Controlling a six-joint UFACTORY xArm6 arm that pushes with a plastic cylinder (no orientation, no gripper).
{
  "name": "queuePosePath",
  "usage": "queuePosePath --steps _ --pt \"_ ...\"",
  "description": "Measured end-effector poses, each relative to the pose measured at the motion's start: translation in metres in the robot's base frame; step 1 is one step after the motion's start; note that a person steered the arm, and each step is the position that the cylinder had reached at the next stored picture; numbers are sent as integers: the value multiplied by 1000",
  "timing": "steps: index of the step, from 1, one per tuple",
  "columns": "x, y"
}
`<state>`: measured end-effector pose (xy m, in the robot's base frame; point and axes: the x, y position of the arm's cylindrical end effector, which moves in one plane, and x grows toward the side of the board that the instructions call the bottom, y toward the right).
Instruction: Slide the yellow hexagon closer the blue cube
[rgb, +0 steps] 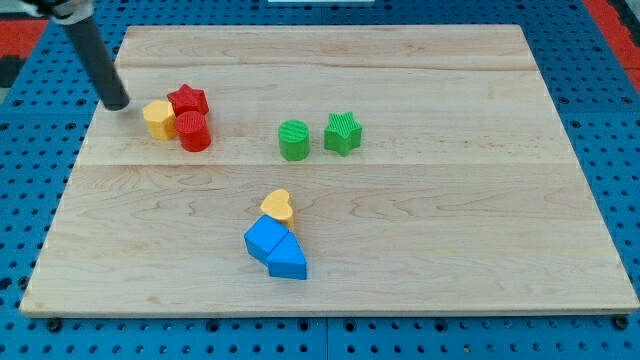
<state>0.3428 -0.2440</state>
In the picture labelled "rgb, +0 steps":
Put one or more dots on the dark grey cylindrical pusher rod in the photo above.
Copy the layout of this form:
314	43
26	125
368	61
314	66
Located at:
88	43

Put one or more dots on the silver black robot end mount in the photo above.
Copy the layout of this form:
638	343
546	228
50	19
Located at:
62	12

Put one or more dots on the yellow hexagon block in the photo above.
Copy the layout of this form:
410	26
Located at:
159	118

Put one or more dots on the blue cube block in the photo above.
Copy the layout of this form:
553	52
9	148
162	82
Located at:
263	236

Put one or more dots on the red star block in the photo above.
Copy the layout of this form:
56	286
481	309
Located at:
186	99

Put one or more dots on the red cylinder block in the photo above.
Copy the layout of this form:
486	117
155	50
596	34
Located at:
193	132

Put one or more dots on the green cylinder block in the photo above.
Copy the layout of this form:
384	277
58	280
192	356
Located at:
294	140

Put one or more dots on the yellow heart block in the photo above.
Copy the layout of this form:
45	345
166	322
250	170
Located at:
278	206

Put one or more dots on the green star block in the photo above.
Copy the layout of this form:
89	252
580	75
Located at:
343	133

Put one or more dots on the blue pentagon block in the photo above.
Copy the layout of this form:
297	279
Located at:
287	259

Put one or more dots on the light wooden board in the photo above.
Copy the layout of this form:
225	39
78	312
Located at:
465	197

